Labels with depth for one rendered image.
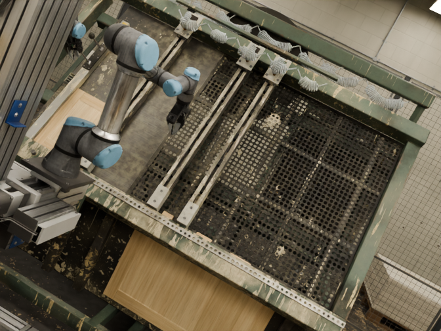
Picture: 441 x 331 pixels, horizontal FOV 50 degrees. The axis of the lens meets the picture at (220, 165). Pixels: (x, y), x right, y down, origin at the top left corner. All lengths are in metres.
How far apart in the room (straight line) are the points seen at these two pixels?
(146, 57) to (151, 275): 1.43
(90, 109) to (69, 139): 0.91
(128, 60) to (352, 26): 5.98
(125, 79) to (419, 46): 6.18
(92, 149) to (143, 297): 1.23
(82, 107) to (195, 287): 1.21
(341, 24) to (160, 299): 5.58
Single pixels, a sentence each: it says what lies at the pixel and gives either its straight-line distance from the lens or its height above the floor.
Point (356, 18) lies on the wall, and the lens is 7.57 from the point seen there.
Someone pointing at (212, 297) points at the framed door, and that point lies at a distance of 2.75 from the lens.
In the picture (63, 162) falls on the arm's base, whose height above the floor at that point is 1.09.
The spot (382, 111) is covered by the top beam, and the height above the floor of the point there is 1.92.
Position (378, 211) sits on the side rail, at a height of 1.42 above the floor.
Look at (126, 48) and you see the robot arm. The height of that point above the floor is 1.61.
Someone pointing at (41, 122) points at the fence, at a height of 0.99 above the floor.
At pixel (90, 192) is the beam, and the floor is 0.83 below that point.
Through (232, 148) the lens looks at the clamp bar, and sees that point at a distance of 2.64.
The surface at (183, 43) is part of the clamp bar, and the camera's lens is 3.02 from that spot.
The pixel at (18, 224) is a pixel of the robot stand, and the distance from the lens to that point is 1.79.
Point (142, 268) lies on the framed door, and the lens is 2.82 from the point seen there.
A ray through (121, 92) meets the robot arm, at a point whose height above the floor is 1.45.
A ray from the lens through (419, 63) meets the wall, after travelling 7.59.
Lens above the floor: 1.67
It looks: 9 degrees down
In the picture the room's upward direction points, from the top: 27 degrees clockwise
